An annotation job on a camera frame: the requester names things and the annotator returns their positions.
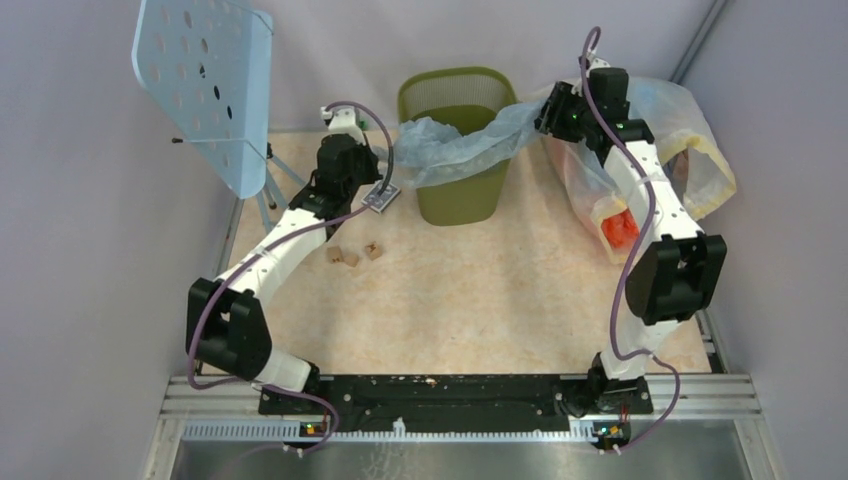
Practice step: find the blue plastic trash bag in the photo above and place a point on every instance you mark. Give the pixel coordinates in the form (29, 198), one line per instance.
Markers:
(429, 153)

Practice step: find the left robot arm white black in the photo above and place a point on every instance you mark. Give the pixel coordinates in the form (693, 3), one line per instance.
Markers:
(226, 324)

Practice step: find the wooden letter tile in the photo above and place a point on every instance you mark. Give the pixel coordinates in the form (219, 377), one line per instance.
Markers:
(334, 254)
(373, 250)

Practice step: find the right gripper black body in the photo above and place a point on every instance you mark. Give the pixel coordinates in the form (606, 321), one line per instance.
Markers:
(567, 115)

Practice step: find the light blue music stand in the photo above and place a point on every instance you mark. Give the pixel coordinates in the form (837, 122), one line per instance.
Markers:
(207, 65)

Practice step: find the green mesh trash bin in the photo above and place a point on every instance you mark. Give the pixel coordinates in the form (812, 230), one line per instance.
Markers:
(466, 98)

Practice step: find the large translucent bag of trash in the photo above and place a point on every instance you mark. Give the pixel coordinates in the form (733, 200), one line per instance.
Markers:
(698, 171)

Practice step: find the white toothed rack strip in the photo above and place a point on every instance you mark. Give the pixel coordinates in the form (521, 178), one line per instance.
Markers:
(289, 431)

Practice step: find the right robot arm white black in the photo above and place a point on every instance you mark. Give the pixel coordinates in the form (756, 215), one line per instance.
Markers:
(672, 267)

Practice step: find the blue playing card box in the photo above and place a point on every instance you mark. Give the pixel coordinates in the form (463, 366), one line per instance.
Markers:
(379, 198)

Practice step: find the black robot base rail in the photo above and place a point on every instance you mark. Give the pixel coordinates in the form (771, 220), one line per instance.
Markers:
(492, 403)

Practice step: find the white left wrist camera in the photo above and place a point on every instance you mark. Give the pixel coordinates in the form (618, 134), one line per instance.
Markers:
(344, 120)

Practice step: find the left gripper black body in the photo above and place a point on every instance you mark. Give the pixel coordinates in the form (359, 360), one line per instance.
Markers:
(365, 173)

